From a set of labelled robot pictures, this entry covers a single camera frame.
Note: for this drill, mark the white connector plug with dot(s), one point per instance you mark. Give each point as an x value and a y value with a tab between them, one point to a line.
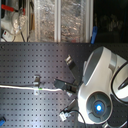
64	115

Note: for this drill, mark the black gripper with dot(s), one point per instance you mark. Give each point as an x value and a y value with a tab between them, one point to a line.
72	88

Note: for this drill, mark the blue object at corner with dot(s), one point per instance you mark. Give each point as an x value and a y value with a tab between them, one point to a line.
2	120

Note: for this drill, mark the metal cable clip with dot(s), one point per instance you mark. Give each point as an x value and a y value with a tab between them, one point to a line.
36	84

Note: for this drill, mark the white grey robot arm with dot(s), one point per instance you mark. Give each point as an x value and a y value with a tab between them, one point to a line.
105	74

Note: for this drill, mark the clear plastic storage bin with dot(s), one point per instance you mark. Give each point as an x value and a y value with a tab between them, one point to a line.
63	20

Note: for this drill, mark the blue handled tool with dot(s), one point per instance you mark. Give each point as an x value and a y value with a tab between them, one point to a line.
94	34

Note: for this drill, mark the black perforated board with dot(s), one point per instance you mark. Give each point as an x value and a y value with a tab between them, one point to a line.
19	63

